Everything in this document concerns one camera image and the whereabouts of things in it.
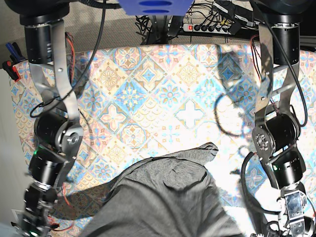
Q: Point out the grey t-shirt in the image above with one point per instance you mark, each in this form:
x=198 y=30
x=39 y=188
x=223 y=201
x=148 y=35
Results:
x=173 y=195

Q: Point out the patterned tablecloth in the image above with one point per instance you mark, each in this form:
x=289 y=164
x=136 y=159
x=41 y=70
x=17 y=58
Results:
x=148 y=101

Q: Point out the blue handled clamp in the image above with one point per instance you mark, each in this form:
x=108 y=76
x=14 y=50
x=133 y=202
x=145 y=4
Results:
x=15 y=52

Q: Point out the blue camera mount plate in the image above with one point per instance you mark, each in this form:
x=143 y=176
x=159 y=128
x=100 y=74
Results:
x=155 y=7

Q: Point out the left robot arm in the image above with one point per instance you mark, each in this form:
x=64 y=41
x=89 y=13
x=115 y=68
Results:
x=277 y=128

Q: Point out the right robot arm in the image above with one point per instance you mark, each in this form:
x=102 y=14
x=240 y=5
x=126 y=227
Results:
x=57 y=127

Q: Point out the red black clamp upper left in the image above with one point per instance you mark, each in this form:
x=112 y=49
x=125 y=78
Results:
x=11 y=70

